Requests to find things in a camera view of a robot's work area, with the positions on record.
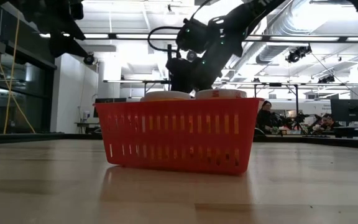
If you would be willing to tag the black vertical pole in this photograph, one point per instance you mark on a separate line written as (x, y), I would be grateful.
(169, 49)

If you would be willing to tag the silver ventilation duct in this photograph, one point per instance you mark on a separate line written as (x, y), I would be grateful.
(270, 53)

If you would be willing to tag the small background table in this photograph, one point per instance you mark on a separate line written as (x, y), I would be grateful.
(87, 124)

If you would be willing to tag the round black ceiling spotlight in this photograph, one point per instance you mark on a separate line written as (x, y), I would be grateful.
(191, 56)
(89, 60)

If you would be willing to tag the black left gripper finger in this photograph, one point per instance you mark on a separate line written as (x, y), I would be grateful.
(71, 31)
(68, 48)

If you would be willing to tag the person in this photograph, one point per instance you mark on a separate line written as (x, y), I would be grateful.
(265, 118)
(327, 123)

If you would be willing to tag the black track light cluster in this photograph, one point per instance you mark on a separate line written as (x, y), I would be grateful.
(326, 79)
(298, 53)

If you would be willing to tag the black background equipment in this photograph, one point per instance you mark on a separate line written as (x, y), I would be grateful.
(297, 120)

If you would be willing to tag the black computer monitor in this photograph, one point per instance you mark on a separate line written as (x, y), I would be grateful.
(349, 110)

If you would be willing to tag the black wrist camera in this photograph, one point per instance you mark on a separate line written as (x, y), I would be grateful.
(194, 35)
(77, 11)

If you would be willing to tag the white jug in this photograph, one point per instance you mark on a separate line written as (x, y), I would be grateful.
(86, 116)

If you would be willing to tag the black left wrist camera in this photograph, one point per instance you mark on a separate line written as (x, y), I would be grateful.
(77, 11)

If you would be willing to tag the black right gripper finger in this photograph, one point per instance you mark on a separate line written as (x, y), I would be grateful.
(210, 73)
(180, 76)

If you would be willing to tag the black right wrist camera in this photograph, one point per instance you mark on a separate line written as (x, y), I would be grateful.
(194, 35)

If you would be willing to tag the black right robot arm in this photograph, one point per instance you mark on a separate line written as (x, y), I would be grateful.
(259, 7)

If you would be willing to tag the red slotted plastic basket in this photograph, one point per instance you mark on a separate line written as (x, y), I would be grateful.
(179, 140)

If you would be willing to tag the dark office desk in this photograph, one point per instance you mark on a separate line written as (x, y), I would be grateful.
(353, 132)

